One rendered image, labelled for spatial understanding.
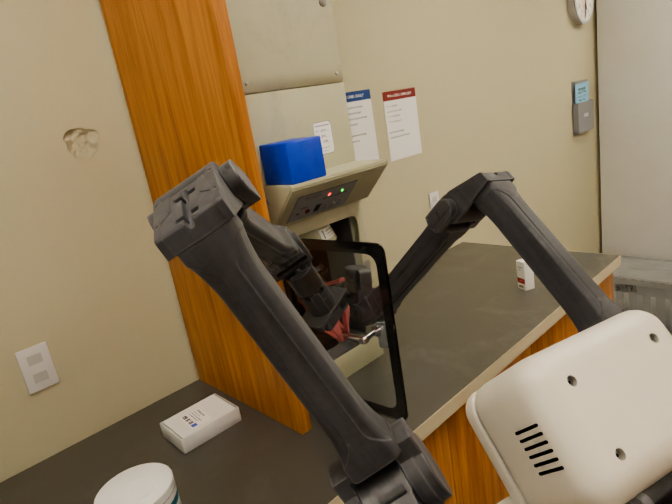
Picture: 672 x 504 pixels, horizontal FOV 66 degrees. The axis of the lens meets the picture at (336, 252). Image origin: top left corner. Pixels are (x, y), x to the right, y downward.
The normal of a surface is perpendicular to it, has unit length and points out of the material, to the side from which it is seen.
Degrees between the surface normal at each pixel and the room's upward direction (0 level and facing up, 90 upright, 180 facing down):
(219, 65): 90
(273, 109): 90
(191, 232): 87
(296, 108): 90
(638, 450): 48
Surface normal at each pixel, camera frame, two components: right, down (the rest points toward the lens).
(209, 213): 0.09, 0.20
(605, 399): 0.22, -0.51
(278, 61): 0.68, 0.09
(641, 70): -0.71, 0.30
